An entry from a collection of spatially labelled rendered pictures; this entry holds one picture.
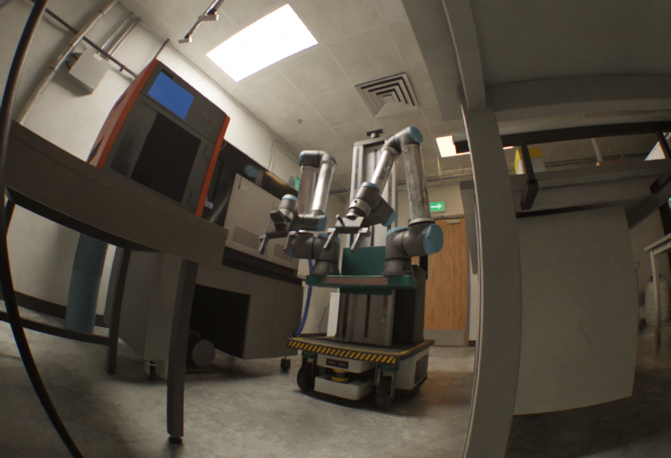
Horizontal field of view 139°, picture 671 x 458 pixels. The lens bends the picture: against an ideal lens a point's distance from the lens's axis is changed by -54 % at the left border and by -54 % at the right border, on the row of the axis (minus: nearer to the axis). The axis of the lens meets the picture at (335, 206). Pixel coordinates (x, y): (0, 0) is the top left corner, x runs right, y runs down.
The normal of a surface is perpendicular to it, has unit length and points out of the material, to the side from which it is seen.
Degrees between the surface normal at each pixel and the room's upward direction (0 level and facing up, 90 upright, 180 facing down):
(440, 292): 90
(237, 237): 90
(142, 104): 90
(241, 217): 90
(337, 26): 180
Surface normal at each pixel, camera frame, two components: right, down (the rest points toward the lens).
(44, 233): 0.87, -0.10
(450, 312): -0.47, -0.36
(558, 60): -0.09, 0.93
